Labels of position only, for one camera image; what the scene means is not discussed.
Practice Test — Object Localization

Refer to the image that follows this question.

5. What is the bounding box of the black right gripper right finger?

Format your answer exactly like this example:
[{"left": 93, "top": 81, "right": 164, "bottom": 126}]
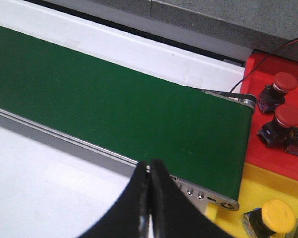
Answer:
[{"left": 149, "top": 159, "right": 231, "bottom": 238}]

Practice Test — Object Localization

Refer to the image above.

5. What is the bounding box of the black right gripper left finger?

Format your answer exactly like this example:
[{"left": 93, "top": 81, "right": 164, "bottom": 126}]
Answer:
[{"left": 80, "top": 162, "right": 149, "bottom": 238}]

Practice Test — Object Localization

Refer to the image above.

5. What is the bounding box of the green conveyor belt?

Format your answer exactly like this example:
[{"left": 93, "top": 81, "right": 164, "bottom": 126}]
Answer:
[{"left": 0, "top": 26, "right": 253, "bottom": 200}]

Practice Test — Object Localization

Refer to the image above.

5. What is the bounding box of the yellow plastic tray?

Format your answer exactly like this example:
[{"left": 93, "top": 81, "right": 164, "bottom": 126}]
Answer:
[{"left": 205, "top": 163, "right": 298, "bottom": 238}]

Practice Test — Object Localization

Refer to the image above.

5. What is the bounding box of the red plastic tray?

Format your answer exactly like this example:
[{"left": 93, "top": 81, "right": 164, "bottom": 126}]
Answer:
[{"left": 241, "top": 53, "right": 298, "bottom": 181}]

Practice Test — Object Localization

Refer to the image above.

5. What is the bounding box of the grey stone-look back shelf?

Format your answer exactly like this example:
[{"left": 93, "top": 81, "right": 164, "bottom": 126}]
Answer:
[{"left": 47, "top": 0, "right": 298, "bottom": 59}]

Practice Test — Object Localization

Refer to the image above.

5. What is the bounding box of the aluminium conveyor side rail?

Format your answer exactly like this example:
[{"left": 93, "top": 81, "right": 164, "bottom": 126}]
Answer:
[{"left": 0, "top": 109, "right": 239, "bottom": 212}]

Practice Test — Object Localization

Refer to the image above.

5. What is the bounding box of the red and black wire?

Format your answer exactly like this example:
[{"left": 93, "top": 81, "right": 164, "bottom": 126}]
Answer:
[{"left": 229, "top": 34, "right": 298, "bottom": 93}]

